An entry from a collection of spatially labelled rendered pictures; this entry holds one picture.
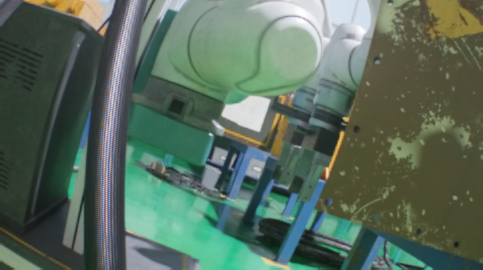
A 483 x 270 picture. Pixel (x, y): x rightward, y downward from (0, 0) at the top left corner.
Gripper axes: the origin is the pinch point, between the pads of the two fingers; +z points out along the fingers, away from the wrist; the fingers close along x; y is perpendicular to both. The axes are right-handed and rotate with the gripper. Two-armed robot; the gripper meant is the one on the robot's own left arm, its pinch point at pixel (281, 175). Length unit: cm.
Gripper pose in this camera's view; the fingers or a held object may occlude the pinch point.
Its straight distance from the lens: 150.1
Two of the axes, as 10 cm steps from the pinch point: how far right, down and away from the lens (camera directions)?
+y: 9.3, 3.6, 0.9
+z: -3.6, 9.3, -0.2
